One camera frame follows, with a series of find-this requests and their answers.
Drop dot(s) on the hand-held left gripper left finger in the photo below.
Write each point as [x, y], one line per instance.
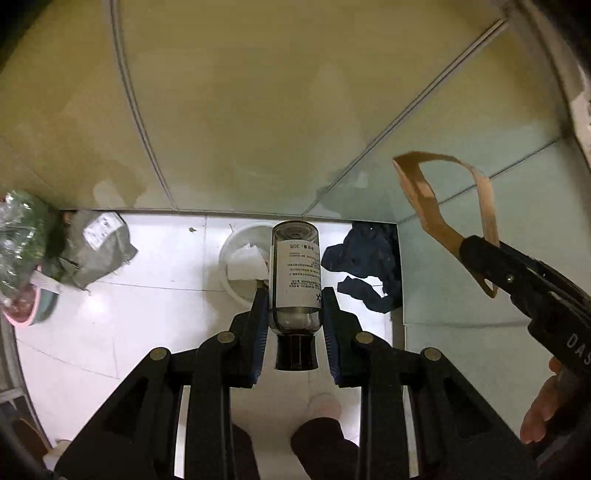
[258, 332]

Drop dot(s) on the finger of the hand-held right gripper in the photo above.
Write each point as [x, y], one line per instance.
[545, 277]
[508, 279]

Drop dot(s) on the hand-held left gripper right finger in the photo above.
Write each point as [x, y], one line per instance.
[330, 332]

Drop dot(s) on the white bowl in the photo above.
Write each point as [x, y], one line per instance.
[231, 284]

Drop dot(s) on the dark glass bottle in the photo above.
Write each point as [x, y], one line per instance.
[295, 277]

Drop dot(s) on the white paper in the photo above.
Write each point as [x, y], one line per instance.
[247, 263]

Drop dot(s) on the brown paper strip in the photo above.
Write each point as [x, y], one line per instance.
[418, 184]

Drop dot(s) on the person's right hand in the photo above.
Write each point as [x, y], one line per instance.
[538, 415]

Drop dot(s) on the dark blue cloth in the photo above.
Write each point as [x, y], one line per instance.
[364, 249]

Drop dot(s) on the grey parcel bag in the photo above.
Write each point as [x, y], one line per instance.
[101, 249]

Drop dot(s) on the pink bowl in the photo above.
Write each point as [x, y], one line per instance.
[27, 318]

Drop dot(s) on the green vegetable bag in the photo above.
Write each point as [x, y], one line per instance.
[23, 230]

